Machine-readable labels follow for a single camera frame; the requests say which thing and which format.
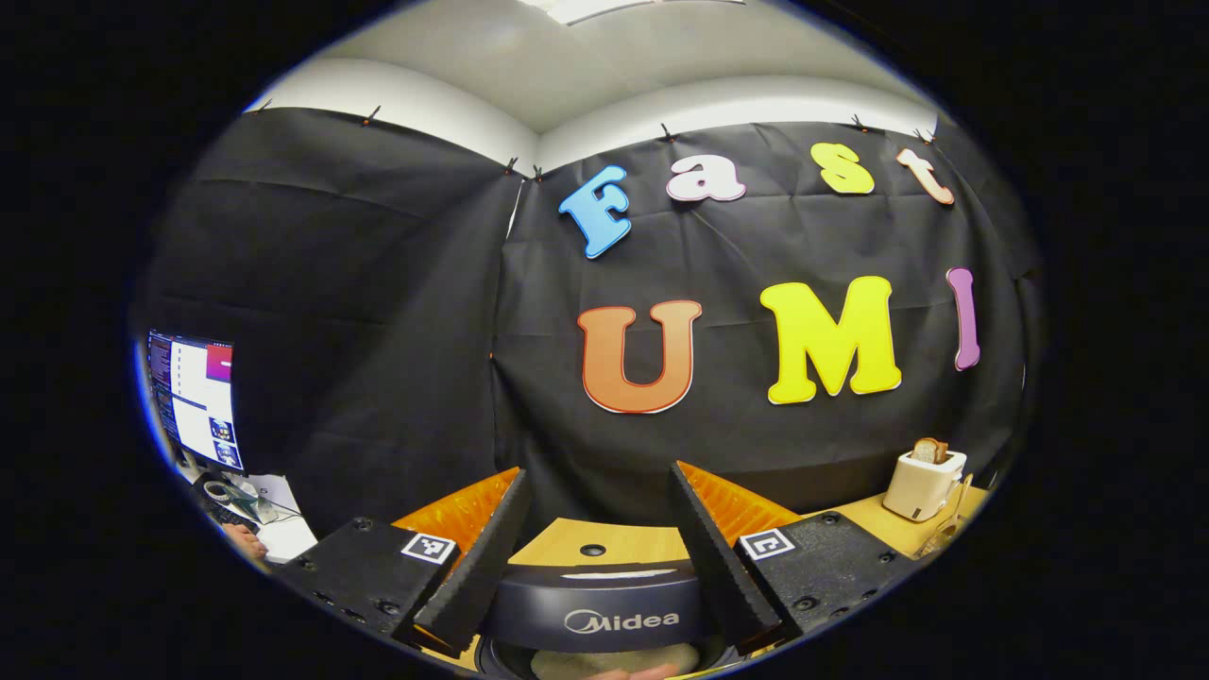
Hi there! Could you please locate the black backdrop cloth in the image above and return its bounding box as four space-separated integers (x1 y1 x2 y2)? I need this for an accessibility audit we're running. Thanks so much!
132 106 1045 568

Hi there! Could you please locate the ceiling light panel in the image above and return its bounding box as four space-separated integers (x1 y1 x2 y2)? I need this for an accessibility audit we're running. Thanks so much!
518 0 749 26

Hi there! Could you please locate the black silver rice cooker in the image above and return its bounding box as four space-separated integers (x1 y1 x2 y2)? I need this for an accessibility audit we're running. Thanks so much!
475 557 749 680

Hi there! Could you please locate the white side table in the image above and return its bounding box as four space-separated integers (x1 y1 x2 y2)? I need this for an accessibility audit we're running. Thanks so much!
192 472 319 566

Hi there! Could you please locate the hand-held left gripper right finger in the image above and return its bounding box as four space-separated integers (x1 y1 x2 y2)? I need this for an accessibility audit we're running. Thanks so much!
667 460 919 655

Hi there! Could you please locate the wooden spoon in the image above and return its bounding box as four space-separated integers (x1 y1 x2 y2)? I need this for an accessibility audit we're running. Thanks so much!
947 472 976 551

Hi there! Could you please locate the computer monitor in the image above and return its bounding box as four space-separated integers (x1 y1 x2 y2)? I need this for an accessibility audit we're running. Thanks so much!
145 328 246 474

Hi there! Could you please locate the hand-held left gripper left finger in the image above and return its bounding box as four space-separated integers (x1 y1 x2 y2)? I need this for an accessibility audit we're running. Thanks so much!
272 466 533 659

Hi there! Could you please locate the white toaster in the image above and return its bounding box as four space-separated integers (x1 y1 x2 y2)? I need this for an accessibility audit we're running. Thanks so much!
882 449 969 523

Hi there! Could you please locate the clear chopstick holder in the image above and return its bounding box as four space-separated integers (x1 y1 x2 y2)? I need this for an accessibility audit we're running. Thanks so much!
918 515 976 560

